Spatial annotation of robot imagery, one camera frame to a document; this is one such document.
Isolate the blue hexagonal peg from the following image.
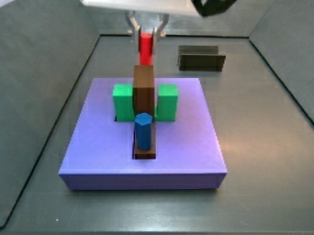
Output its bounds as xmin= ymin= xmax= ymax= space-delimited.
xmin=135 ymin=113 xmax=153 ymax=151

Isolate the brown L-shaped block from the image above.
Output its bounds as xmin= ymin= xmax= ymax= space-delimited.
xmin=133 ymin=65 xmax=157 ymax=160

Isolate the purple base board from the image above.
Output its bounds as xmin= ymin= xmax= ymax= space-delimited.
xmin=59 ymin=78 xmax=227 ymax=190

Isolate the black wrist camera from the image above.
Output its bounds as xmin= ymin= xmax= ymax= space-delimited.
xmin=191 ymin=0 xmax=237 ymax=17

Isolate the green block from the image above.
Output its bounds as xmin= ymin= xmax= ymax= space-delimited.
xmin=113 ymin=84 xmax=179 ymax=122

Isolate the red peg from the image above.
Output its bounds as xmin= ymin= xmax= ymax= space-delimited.
xmin=141 ymin=33 xmax=154 ymax=65

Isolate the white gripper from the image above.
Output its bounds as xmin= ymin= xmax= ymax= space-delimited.
xmin=80 ymin=0 xmax=202 ymax=66

